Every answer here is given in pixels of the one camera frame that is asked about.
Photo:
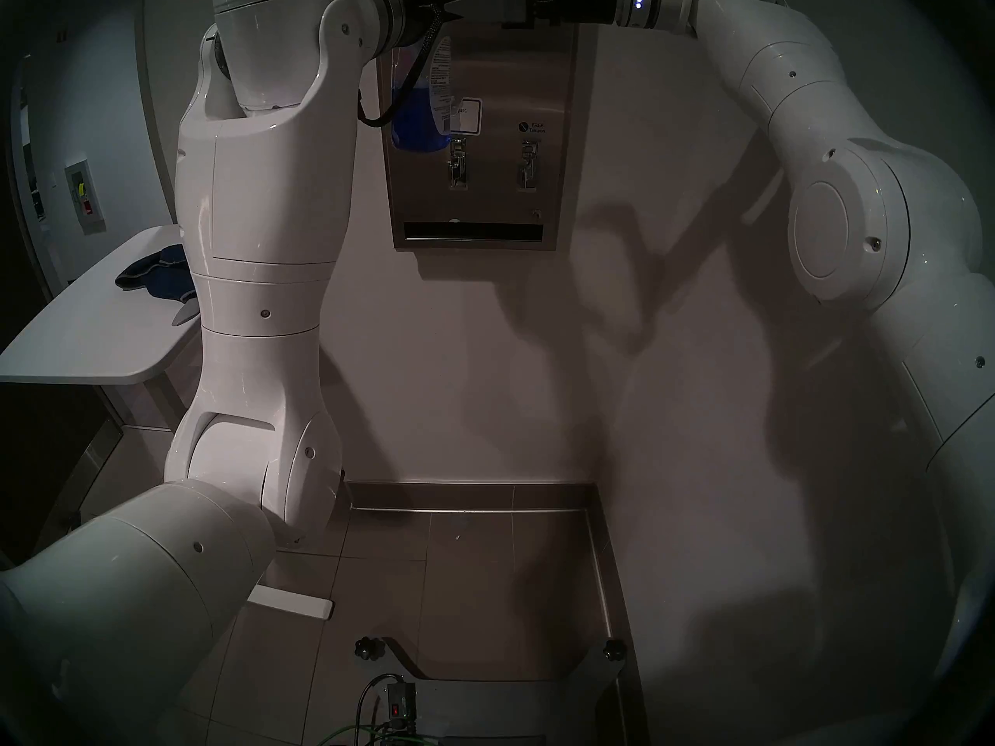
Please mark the blue cleaner spray bottle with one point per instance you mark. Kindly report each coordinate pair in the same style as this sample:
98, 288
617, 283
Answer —
424, 119

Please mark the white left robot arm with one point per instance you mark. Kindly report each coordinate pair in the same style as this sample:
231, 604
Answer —
256, 208

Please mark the grey robot base platform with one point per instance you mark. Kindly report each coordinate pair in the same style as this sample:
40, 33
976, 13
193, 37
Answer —
505, 713

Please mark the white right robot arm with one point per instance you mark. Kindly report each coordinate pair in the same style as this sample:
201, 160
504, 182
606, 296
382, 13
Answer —
855, 208

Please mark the white blue-edged dispenser sticker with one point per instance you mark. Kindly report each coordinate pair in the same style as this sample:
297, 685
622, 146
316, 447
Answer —
469, 116

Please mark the small free label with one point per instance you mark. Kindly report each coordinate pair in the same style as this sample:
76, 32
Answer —
532, 128

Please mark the chrome dispenser lever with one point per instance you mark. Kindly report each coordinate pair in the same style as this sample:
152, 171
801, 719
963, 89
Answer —
528, 168
457, 165

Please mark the dark blue cloth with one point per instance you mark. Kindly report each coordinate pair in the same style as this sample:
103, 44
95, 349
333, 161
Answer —
151, 274

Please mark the black star knob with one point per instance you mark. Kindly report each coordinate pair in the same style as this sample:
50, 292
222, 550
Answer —
615, 649
368, 648

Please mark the black box with red light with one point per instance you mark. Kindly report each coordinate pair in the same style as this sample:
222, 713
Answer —
401, 705

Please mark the stainless steel wall dispenser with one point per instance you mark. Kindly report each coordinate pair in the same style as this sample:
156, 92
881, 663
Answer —
513, 68

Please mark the white wall switch box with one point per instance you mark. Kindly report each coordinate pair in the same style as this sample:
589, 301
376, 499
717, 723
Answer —
87, 196

